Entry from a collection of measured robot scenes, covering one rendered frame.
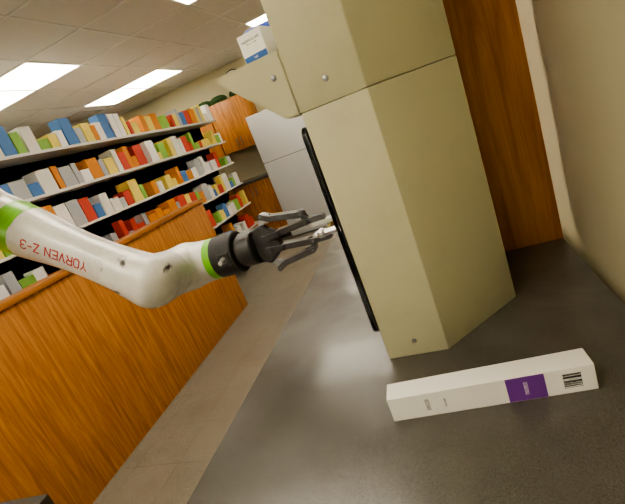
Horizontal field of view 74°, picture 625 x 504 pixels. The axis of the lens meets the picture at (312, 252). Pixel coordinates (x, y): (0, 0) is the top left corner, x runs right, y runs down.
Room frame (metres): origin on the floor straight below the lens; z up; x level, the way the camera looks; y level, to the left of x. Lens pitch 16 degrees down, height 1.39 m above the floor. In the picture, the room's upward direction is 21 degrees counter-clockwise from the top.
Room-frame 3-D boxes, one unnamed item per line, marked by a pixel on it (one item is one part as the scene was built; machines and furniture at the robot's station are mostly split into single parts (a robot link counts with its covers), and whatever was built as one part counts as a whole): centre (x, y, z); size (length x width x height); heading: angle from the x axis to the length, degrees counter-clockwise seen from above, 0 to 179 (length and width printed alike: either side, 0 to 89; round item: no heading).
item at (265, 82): (0.86, -0.07, 1.46); 0.32 x 0.11 x 0.10; 159
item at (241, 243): (0.86, 0.10, 1.20); 0.09 x 0.07 x 0.08; 70
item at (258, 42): (0.81, -0.05, 1.54); 0.05 x 0.05 x 0.06; 57
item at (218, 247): (0.89, 0.17, 1.20); 0.12 x 0.06 x 0.09; 160
